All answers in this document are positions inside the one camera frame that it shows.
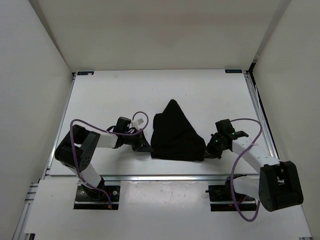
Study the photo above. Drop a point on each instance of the blue corner label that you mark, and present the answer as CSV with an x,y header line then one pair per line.
x,y
233,71
85,73

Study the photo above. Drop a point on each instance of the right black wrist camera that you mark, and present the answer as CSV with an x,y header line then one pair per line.
x,y
224,127

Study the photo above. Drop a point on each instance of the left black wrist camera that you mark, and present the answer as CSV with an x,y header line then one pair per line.
x,y
122,123

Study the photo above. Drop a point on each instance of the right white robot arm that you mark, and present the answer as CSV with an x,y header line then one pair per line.
x,y
277,186

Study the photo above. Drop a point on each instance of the right blue corner label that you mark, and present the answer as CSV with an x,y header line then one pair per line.
x,y
233,71

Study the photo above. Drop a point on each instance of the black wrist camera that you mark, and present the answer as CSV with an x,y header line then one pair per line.
x,y
122,123
224,127

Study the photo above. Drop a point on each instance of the right aluminium frame rail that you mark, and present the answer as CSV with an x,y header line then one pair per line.
x,y
261,116

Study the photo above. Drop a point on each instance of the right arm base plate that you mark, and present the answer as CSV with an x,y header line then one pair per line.
x,y
220,198

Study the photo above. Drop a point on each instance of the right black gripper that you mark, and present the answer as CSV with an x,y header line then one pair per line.
x,y
209,150

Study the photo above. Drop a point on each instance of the front aluminium rail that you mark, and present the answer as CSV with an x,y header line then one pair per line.
x,y
206,177

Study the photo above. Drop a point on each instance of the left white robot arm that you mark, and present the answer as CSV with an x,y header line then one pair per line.
x,y
77,152

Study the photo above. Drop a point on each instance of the black skirt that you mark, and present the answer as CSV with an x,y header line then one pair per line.
x,y
174,138

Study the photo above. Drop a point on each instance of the left blue corner label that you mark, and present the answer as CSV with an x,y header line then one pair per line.
x,y
85,73

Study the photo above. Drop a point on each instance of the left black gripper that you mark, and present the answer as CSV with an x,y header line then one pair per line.
x,y
142,144

